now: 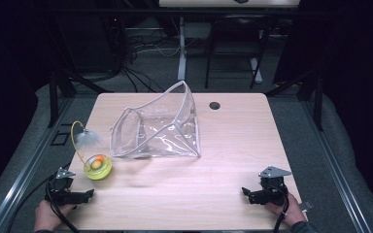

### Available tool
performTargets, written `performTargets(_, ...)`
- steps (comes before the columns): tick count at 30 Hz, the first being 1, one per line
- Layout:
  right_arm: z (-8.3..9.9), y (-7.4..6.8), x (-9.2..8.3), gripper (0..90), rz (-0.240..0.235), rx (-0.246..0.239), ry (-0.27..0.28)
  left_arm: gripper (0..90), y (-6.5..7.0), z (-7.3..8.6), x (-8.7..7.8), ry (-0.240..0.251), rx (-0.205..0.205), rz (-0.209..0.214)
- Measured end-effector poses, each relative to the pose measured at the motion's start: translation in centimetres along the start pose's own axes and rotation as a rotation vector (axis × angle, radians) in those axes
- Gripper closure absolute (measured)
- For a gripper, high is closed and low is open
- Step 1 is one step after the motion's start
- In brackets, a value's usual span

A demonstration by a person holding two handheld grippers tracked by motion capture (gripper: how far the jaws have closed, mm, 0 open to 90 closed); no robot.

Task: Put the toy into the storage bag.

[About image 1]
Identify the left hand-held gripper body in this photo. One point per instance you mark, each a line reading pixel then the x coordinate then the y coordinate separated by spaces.
pixel 61 189

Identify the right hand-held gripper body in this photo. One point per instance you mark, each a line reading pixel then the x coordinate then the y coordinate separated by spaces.
pixel 273 189

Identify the person's right hand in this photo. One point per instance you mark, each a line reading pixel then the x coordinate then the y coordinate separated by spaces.
pixel 290 210

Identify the person's left hand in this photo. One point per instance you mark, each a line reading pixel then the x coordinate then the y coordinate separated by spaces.
pixel 48 215

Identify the yellow-green feather cat toy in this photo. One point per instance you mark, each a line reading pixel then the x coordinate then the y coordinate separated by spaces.
pixel 98 168

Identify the black metal stand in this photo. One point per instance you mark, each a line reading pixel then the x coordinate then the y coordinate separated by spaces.
pixel 56 93
pixel 311 93

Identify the clear plastic zipper bag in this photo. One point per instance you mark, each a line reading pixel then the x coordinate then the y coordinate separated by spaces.
pixel 162 129

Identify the white desk leg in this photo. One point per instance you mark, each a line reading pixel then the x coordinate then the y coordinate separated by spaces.
pixel 182 55

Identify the black chair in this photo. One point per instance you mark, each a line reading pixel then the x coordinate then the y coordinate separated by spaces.
pixel 236 35

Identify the grey metal bracket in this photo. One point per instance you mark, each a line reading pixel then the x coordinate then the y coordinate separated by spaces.
pixel 306 205

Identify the aluminium floor rail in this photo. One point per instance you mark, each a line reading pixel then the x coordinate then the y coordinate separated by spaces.
pixel 29 168
pixel 333 168

